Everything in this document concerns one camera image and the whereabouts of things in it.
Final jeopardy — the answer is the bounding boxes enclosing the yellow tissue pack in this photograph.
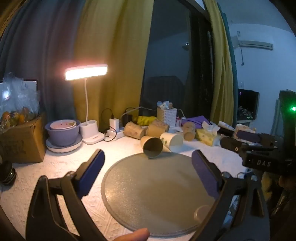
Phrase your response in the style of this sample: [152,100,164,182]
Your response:
[195,121,221,147]

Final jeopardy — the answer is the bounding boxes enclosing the purple bowl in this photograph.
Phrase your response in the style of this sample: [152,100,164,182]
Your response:
[45,119,81,147]

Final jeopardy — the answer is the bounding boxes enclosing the purple cloth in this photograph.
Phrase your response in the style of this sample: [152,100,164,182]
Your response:
[181,115,211,128]

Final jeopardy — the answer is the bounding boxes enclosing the black round lens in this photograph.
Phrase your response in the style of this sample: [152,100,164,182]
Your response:
[0,160,17,186]

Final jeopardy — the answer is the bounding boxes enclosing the white tube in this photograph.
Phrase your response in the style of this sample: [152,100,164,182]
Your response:
[217,121,235,131]

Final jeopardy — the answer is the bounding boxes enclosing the white charger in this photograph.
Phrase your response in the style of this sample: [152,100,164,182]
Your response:
[109,118,120,133]

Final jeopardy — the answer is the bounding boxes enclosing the black charger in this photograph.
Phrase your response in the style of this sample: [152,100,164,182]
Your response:
[122,113,133,127]

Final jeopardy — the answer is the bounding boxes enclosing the cardboard box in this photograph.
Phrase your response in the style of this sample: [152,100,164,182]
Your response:
[0,114,48,164]

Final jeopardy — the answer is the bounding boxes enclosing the dark window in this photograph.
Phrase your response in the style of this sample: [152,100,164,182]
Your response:
[139,0,213,119]

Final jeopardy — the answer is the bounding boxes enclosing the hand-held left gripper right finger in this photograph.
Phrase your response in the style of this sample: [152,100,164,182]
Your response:
[191,149,271,241]

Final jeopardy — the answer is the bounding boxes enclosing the plastic bag of fruit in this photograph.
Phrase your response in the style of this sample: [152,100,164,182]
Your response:
[0,72,41,133]

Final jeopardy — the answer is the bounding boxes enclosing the white plate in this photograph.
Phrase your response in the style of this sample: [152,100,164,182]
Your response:
[46,134,83,153]

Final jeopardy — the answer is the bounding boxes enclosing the black monitor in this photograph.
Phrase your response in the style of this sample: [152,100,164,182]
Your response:
[237,88,260,121]

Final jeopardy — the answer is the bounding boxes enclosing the grey round mat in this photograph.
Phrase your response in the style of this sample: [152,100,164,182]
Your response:
[101,152,223,237]

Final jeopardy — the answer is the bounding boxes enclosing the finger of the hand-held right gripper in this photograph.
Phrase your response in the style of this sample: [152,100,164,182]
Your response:
[220,137,246,154]
[236,130,278,149]

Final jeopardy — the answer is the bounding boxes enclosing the black cable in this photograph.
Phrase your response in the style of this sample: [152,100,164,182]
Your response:
[100,108,116,142]

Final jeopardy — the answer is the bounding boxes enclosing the white paper cup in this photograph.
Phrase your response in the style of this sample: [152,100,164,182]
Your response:
[159,132,184,153]

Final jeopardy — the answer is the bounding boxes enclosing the blue curtain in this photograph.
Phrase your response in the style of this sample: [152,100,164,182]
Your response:
[0,0,86,122]

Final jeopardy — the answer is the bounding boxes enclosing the brown paper cup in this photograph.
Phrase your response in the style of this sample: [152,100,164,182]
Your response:
[124,121,146,140]
[183,122,196,141]
[140,135,164,159]
[146,119,170,138]

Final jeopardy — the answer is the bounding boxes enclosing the yellow curtain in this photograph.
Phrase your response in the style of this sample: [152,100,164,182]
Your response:
[73,0,154,133]
[203,0,235,127]

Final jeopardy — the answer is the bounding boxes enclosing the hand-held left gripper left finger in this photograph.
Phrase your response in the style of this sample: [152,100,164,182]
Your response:
[25,149,107,241]

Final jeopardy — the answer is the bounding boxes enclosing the white air conditioner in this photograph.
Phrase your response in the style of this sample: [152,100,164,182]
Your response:
[232,34,274,51]

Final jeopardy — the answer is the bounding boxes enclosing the white woven basket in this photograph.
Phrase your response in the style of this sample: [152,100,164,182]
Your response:
[157,107,178,128]

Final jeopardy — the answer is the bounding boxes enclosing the small pale bowl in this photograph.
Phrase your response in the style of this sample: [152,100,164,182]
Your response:
[50,119,77,130]

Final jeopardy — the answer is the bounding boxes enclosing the white power strip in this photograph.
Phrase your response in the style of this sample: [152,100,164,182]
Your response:
[105,128,127,140]

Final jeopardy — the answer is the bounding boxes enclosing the yellow soft toy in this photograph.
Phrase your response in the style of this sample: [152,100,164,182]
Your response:
[134,115,158,126]

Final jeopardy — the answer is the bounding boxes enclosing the white desk lamp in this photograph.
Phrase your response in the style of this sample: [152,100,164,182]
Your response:
[64,64,109,145]

